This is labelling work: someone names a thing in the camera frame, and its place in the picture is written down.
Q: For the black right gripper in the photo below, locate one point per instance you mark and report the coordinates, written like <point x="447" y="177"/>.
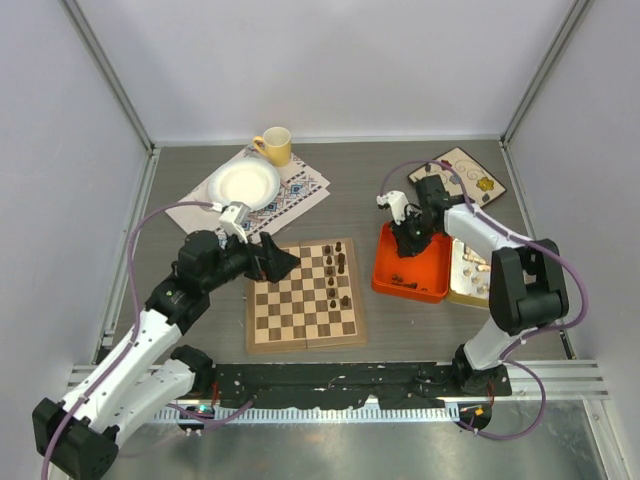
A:
<point x="407" y="247"/>

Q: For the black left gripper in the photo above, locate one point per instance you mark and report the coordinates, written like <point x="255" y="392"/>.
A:
<point x="267" y="261"/>

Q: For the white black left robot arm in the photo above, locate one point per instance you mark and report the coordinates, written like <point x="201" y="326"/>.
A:
<point x="82" y="433"/>

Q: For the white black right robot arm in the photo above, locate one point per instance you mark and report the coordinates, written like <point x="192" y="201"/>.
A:
<point x="527" y="288"/>

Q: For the dark chess piece cluster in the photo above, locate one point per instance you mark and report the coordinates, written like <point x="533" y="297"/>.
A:
<point x="408" y="283"/>

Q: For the wooden chess board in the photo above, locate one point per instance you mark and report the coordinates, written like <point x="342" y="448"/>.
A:
<point x="294" y="314"/>

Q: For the gold tray of light pieces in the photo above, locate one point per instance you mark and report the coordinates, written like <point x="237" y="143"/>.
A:
<point x="469" y="279"/>

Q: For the orange plastic tray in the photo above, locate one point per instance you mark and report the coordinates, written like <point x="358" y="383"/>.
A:
<point x="432" y="266"/>

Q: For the white paper bowl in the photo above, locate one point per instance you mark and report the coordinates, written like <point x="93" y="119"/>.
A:
<point x="252" y="182"/>

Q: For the floral square plate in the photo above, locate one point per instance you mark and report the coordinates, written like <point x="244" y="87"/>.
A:
<point x="482" y="187"/>

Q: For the yellow mug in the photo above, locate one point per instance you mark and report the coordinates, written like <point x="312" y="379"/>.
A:
<point x="276" y="145"/>

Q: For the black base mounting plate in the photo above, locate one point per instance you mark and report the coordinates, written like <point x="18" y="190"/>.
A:
<point x="338" y="386"/>

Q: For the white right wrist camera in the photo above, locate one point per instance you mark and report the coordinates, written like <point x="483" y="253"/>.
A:
<point x="396" y="203"/>

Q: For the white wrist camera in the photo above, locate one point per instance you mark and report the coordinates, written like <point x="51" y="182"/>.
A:
<point x="396" y="203"/>
<point x="231" y="219"/>

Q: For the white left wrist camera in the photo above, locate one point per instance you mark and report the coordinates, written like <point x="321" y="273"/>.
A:
<point x="231" y="219"/>

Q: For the aluminium frame rail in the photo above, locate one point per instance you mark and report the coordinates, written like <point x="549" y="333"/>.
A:
<point x="151" y="391"/>

